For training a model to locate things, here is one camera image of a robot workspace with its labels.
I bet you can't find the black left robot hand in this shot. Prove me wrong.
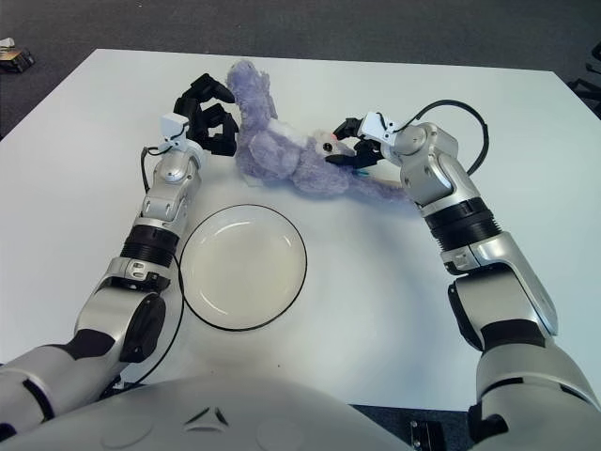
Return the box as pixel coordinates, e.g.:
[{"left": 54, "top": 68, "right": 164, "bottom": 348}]
[{"left": 173, "top": 73, "right": 240, "bottom": 159}]

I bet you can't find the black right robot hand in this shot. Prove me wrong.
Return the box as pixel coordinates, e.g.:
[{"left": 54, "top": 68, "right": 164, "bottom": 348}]
[{"left": 323, "top": 117, "right": 389, "bottom": 170}]

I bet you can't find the purple plush bunny doll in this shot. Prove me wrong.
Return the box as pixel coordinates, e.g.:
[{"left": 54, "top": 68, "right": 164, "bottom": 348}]
[{"left": 226, "top": 59, "right": 419, "bottom": 206}]

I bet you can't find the white plate with black rim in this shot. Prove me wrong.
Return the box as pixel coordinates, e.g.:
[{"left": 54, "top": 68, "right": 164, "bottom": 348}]
[{"left": 180, "top": 203, "right": 309, "bottom": 333}]

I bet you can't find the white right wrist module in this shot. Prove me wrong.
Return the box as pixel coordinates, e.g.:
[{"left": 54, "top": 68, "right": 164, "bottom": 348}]
[{"left": 361, "top": 111, "right": 401, "bottom": 145}]

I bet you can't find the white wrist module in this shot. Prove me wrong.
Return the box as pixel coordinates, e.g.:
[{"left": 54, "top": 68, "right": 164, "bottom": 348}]
[
  {"left": 361, "top": 111, "right": 401, "bottom": 145},
  {"left": 160, "top": 112, "right": 192, "bottom": 142}
]

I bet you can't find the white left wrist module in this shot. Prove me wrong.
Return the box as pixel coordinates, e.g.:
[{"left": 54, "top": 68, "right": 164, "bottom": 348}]
[{"left": 160, "top": 112, "right": 192, "bottom": 142}]

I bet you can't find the black cardboard box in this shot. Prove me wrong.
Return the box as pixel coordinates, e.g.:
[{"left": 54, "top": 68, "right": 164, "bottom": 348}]
[{"left": 0, "top": 45, "right": 37, "bottom": 72}]

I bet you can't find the black office chair base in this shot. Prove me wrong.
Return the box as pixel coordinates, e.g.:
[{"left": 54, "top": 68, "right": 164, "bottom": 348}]
[{"left": 567, "top": 44, "right": 601, "bottom": 109}]

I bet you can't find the silver robot torso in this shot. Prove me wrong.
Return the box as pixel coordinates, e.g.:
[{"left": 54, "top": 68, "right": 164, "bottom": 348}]
[{"left": 0, "top": 375, "right": 405, "bottom": 451}]

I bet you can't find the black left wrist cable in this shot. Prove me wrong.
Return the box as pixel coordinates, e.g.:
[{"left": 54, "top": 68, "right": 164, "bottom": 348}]
[{"left": 112, "top": 144, "right": 187, "bottom": 384}]

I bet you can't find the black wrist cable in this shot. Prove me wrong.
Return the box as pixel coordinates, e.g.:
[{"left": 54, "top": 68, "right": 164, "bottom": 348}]
[
  {"left": 398, "top": 98, "right": 489, "bottom": 178},
  {"left": 112, "top": 144, "right": 187, "bottom": 384}
]

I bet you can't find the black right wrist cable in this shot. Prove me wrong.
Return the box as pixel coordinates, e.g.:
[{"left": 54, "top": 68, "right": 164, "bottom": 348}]
[{"left": 398, "top": 98, "right": 489, "bottom": 178}]

